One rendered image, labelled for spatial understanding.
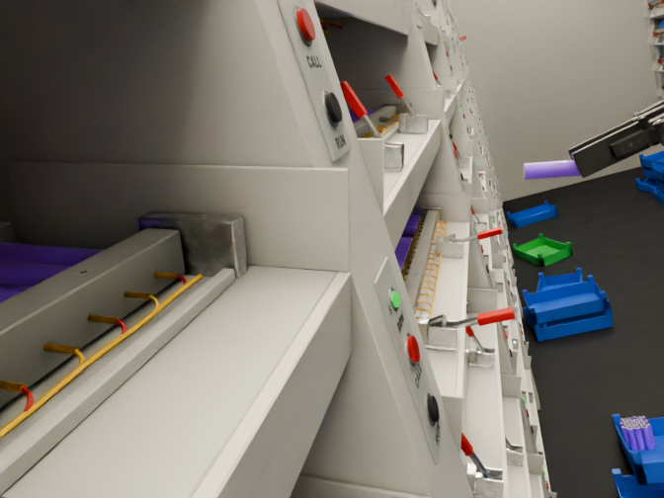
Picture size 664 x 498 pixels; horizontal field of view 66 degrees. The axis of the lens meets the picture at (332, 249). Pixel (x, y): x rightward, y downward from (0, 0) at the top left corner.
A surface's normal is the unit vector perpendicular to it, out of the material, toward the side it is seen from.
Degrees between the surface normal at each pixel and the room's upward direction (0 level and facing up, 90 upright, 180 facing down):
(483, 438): 18
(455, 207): 90
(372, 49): 90
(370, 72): 90
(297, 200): 90
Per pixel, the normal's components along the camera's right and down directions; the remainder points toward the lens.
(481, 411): -0.03, -0.94
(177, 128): -0.26, 0.33
